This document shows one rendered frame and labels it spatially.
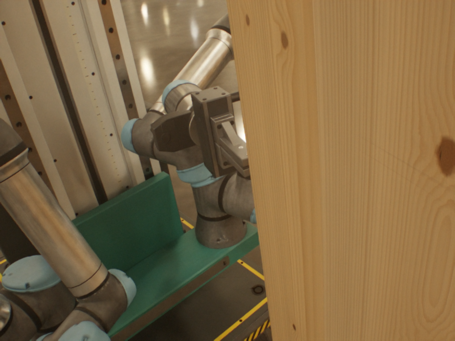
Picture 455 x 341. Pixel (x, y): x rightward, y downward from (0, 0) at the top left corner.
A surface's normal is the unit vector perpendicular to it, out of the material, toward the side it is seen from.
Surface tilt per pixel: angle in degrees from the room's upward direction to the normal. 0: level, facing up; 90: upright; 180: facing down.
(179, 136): 88
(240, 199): 61
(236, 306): 0
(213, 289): 0
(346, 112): 90
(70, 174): 90
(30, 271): 8
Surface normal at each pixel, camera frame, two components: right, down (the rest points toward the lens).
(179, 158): -0.58, 0.43
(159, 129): 0.40, 0.43
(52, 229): 0.57, 0.06
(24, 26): 0.67, 0.34
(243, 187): -0.62, 0.07
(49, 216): 0.71, -0.06
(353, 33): -0.91, 0.31
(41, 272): -0.06, -0.90
